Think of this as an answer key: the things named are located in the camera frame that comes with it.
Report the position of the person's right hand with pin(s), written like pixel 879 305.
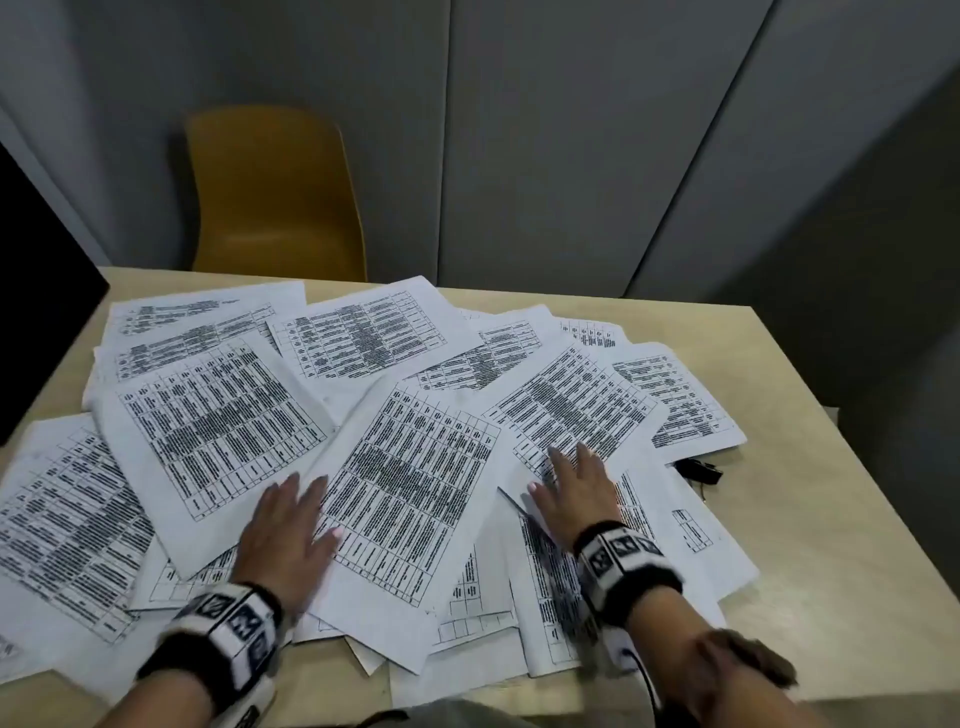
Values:
pixel 581 502

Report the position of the person's left hand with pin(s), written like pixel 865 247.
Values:
pixel 281 540

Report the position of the black binder clip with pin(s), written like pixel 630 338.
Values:
pixel 697 470

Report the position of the stack of printed paper sheets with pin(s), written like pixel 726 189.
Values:
pixel 210 420

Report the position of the white paper sheet with table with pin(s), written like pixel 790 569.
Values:
pixel 412 487

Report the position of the person's right forearm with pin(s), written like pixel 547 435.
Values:
pixel 675 637

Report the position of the person's grey clothing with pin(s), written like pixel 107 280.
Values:
pixel 450 716

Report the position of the black left wristband with markers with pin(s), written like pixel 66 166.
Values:
pixel 225 630

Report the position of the brown scrunchie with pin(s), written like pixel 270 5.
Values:
pixel 750 656

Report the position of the black computer tower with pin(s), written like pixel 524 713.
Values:
pixel 37 300

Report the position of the yellow plastic chair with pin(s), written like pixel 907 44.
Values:
pixel 277 195

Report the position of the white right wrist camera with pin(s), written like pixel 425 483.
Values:
pixel 619 645

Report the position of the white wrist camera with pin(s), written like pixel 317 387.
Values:
pixel 246 712
pixel 619 645

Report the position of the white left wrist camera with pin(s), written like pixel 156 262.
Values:
pixel 246 712

